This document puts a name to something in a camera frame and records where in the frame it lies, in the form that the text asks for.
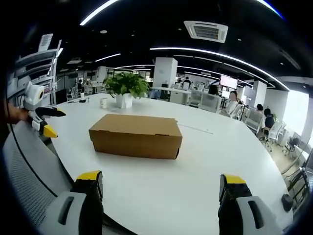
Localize brown cardboard shoe box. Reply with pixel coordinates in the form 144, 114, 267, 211
89, 114, 183, 160

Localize grey mesh office chair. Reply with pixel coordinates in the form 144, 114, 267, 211
2, 121, 75, 228

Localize person's left hand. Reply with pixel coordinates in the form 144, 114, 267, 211
6, 104, 31, 123

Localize white office desk row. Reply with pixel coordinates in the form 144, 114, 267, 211
149, 87, 221, 112

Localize black cable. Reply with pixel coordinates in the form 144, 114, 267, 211
6, 97, 58, 198

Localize green potted plant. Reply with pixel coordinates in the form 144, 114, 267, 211
102, 72, 150, 109

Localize black computer mouse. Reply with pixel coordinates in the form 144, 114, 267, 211
281, 193, 293, 212

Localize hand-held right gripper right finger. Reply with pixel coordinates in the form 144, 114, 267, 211
218, 173, 284, 235

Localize white office chair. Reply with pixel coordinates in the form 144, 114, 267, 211
244, 107, 266, 134

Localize white metal shelf rack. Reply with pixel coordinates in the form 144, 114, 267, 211
8, 33, 64, 108

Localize white ceiling air conditioner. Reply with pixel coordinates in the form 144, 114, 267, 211
183, 20, 229, 44

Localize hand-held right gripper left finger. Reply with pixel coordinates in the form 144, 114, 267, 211
40, 170, 104, 235

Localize wall display screen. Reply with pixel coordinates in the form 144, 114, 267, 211
220, 75, 238, 90

